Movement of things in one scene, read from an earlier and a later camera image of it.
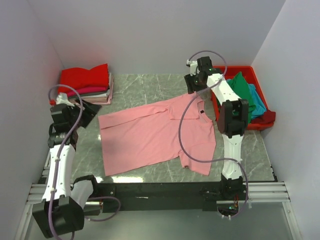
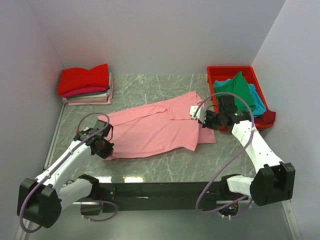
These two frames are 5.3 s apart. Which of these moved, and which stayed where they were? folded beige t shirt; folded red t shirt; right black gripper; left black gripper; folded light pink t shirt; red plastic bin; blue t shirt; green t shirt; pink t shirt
Moved: left black gripper; pink t shirt; right black gripper
Stayed: blue t shirt; folded beige t shirt; red plastic bin; folded light pink t shirt; folded red t shirt; green t shirt
